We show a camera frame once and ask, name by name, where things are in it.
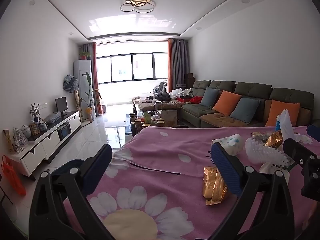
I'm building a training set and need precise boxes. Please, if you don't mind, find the large gold foil wrapper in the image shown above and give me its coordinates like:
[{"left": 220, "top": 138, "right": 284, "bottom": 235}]
[{"left": 202, "top": 166, "right": 237, "bottom": 206}]

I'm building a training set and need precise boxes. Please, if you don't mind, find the teal plastic bin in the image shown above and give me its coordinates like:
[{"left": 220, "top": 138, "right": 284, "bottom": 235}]
[{"left": 51, "top": 159, "right": 87, "bottom": 178}]

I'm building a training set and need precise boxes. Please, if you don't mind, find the black framed window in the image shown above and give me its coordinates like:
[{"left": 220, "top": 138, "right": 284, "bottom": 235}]
[{"left": 96, "top": 52, "right": 168, "bottom": 83}]

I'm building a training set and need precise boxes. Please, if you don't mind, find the plastic-covered dark box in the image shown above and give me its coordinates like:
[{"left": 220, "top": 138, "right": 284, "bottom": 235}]
[{"left": 44, "top": 112, "right": 62, "bottom": 124}]

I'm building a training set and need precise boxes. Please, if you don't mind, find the brown upholstered ottoman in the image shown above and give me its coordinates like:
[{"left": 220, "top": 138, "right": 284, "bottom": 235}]
[{"left": 137, "top": 99, "right": 184, "bottom": 112}]

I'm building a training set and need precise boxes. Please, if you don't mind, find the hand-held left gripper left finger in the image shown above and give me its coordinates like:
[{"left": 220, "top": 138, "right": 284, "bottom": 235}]
[{"left": 29, "top": 144, "right": 118, "bottom": 240}]

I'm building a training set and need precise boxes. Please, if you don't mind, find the pile of white clothes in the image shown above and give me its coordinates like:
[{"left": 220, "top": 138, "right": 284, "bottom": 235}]
[{"left": 170, "top": 87, "right": 194, "bottom": 99}]

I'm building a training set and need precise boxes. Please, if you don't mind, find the grey-blue cushion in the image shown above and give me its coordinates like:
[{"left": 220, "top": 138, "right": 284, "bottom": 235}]
[
  {"left": 230, "top": 97, "right": 260, "bottom": 124},
  {"left": 200, "top": 86, "right": 220, "bottom": 108}
]

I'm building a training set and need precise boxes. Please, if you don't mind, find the orange plastic bag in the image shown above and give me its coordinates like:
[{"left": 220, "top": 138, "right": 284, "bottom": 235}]
[{"left": 1, "top": 155, "right": 27, "bottom": 197}]

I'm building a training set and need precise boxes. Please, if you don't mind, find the brown paper snack bag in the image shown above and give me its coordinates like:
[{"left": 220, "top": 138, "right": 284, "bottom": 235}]
[{"left": 160, "top": 110, "right": 178, "bottom": 128}]

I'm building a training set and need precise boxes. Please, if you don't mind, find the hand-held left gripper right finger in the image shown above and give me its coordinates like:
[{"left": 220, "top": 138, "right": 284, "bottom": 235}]
[{"left": 211, "top": 142, "right": 294, "bottom": 240}]

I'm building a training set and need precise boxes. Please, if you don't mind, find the black bag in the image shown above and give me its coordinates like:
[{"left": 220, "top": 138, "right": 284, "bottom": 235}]
[{"left": 152, "top": 92, "right": 173, "bottom": 102}]

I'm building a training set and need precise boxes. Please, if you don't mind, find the small plant in blue vase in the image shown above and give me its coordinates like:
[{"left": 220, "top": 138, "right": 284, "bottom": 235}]
[{"left": 29, "top": 103, "right": 41, "bottom": 123}]

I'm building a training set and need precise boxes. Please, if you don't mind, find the blue patterned paper cup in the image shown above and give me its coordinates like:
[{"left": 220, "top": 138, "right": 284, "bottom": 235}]
[{"left": 211, "top": 134, "right": 243, "bottom": 155}]

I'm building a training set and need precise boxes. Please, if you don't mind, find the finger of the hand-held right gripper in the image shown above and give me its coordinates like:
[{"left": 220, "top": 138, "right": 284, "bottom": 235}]
[
  {"left": 283, "top": 138, "right": 320, "bottom": 198},
  {"left": 306, "top": 124, "right": 320, "bottom": 140}
]

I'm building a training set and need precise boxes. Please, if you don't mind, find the wooden photo frame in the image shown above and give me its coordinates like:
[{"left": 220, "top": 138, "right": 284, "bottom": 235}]
[{"left": 29, "top": 122, "right": 41, "bottom": 135}]

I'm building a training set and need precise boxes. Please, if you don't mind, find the white ribbed plastic tray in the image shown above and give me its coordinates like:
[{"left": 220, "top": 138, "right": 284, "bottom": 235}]
[{"left": 244, "top": 137, "right": 288, "bottom": 167}]

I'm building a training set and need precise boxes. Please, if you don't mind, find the group of food jars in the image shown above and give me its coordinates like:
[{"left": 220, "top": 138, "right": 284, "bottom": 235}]
[{"left": 129, "top": 100, "right": 180, "bottom": 133}]

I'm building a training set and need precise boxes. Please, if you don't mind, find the green and brown sofa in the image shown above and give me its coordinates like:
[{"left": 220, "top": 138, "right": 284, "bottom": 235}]
[{"left": 181, "top": 80, "right": 315, "bottom": 128}]

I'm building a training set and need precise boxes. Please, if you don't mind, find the model ship in plastic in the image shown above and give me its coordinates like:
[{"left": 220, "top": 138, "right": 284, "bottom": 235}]
[{"left": 12, "top": 127, "right": 29, "bottom": 153}]

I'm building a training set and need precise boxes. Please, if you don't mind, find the dark wooden cabinet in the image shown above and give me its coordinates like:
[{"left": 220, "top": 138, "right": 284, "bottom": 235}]
[{"left": 184, "top": 73, "right": 195, "bottom": 89}]

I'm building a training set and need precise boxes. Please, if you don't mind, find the orange and grey curtain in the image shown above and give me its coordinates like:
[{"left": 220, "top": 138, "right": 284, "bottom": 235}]
[
  {"left": 167, "top": 38, "right": 190, "bottom": 93},
  {"left": 82, "top": 42, "right": 103, "bottom": 115}
]

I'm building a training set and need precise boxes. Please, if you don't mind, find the blue and white bottle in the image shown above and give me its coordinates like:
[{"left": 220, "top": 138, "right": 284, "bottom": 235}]
[{"left": 274, "top": 115, "right": 284, "bottom": 132}]

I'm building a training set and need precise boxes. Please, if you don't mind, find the standing fan with floral cover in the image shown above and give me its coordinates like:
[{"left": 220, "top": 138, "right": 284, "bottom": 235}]
[{"left": 62, "top": 74, "right": 84, "bottom": 127}]

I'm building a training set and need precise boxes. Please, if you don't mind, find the white standing air conditioner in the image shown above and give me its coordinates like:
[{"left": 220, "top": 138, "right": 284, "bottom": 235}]
[{"left": 73, "top": 59, "right": 97, "bottom": 120}]

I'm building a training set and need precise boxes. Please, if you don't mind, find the large-leaf floor plant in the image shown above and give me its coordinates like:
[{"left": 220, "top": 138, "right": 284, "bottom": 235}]
[{"left": 80, "top": 72, "right": 102, "bottom": 122}]

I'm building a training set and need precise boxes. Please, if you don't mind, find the pink floral blanket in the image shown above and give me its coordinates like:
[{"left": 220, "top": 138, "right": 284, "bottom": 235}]
[{"left": 62, "top": 124, "right": 320, "bottom": 240}]

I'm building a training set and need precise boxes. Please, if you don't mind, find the white and black TV stand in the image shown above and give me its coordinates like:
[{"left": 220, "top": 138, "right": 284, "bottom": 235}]
[{"left": 9, "top": 111, "right": 83, "bottom": 180}]

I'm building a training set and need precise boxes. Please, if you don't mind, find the orange cushion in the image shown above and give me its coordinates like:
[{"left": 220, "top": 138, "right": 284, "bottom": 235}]
[
  {"left": 265, "top": 99, "right": 300, "bottom": 128},
  {"left": 212, "top": 90, "right": 242, "bottom": 115}
]

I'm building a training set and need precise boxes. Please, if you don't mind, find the small black monitor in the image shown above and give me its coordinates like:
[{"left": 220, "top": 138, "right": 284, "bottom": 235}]
[{"left": 55, "top": 97, "right": 68, "bottom": 117}]

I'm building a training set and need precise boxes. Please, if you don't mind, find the tall gold box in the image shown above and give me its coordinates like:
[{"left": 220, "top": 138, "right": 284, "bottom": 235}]
[{"left": 2, "top": 129, "right": 15, "bottom": 154}]

